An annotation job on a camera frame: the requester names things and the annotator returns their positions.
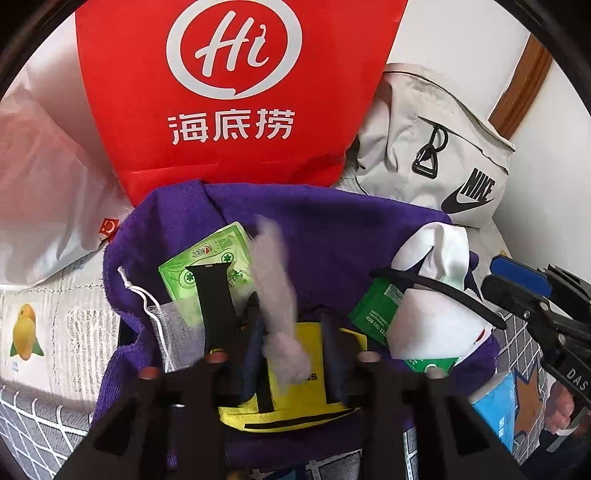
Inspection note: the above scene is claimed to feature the grey cotton wad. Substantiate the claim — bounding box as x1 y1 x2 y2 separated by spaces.
249 216 311 392

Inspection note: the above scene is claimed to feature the yellow Adidas pouch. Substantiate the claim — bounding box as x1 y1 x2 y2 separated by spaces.
218 322 356 433

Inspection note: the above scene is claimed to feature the green wet wipes pack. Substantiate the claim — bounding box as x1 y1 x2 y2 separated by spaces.
349 278 459 373

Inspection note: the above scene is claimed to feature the grey mesh drawstring bag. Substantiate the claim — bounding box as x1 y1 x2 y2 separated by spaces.
117 266 205 373

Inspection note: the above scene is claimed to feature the white and mint sock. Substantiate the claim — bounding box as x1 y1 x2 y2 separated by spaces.
387 222 493 362

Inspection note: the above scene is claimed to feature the person's right hand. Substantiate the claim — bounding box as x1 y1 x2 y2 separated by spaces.
545 381 574 434

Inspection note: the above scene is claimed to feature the purple fleece towel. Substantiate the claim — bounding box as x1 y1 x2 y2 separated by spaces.
91 179 502 469

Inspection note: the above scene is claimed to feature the green tissue pack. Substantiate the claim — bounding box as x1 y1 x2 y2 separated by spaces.
158 221 254 326

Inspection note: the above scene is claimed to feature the blue tissue box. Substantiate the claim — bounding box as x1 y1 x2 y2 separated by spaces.
469 371 517 452

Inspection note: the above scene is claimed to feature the beige Nike backpack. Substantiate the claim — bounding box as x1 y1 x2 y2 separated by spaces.
335 63 515 229

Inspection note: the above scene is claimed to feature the white fruit print mattress cover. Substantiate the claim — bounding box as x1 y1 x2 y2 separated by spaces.
1 249 119 411

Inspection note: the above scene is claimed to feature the red Haidilao paper bag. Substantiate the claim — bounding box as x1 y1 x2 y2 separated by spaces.
75 1 406 204

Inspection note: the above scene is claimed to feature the white Miniso plastic bag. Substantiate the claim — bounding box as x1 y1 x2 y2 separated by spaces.
1 16 132 290

